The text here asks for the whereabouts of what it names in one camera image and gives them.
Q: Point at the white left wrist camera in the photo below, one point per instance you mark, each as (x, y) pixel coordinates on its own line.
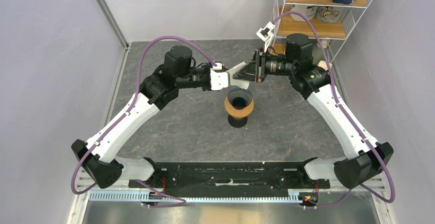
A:
(219, 78)

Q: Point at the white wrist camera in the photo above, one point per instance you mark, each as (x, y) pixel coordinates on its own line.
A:
(219, 78)
(266, 34)

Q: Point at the wooden holder block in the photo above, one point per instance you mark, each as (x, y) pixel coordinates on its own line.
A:
(325, 65)

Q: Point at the orange coffee dripper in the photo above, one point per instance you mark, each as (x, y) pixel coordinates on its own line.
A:
(238, 118)

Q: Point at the green spray bottle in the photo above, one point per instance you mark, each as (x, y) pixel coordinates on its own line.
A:
(322, 44)

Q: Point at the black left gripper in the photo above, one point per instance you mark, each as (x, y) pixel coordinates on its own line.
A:
(208, 67)

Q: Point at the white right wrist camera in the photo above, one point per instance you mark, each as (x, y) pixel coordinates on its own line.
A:
(266, 34)

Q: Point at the white wire shelf rack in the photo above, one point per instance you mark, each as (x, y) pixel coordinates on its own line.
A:
(333, 35)

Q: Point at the white jar with label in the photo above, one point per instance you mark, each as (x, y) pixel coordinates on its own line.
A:
(308, 11)

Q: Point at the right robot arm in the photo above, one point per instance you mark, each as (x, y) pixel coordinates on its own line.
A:
(364, 156)

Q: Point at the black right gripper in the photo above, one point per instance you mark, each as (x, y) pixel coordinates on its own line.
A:
(252, 74)

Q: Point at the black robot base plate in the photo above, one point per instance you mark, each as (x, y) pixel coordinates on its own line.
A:
(232, 179)

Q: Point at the white paper coffee filter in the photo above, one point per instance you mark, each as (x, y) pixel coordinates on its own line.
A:
(233, 76)

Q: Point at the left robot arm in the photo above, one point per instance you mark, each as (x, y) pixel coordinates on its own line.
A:
(98, 155)

